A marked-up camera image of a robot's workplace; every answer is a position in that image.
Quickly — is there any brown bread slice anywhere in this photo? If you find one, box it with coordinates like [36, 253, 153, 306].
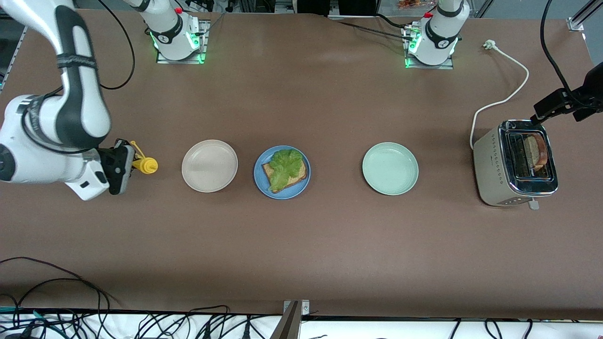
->
[262, 158, 309, 194]
[524, 135, 549, 171]

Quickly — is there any yellow mustard squeeze bottle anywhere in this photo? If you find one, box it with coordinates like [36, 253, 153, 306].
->
[130, 140, 159, 175]

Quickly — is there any blue round plate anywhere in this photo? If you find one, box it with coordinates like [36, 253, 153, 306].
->
[254, 145, 311, 200]

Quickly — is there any green lettuce leaf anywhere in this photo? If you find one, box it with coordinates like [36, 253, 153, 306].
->
[269, 149, 304, 193]

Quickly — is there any beige round plate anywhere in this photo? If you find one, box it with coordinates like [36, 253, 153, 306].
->
[181, 139, 238, 193]

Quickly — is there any pale green round plate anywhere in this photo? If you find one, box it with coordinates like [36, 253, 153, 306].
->
[362, 142, 419, 196]

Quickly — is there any silver two-slot toaster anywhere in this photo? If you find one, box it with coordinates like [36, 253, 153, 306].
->
[473, 119, 559, 210]

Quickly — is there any aluminium frame corner profile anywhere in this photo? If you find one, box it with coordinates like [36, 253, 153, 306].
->
[567, 0, 603, 32]

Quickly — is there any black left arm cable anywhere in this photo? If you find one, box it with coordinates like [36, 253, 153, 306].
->
[540, 0, 573, 93]

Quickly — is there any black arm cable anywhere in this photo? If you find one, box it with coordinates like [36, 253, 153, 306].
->
[97, 0, 137, 91]
[540, 0, 573, 93]

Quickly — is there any white toaster power cable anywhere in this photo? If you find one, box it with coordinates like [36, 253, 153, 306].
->
[470, 40, 530, 150]

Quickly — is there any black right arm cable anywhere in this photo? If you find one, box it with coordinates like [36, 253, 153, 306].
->
[97, 0, 137, 91]

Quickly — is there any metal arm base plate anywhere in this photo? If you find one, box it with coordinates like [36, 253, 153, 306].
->
[156, 19, 208, 65]
[403, 26, 456, 70]

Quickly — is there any black looped cable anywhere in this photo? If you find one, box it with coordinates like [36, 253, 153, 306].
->
[14, 278, 103, 330]

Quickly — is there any long black table cable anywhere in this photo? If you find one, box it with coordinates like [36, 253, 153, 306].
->
[0, 257, 119, 309]

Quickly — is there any black base supply cable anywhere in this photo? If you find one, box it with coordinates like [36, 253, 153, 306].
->
[329, 14, 416, 42]

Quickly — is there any aluminium profile bracket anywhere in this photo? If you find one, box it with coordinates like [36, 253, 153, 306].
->
[271, 299, 310, 339]

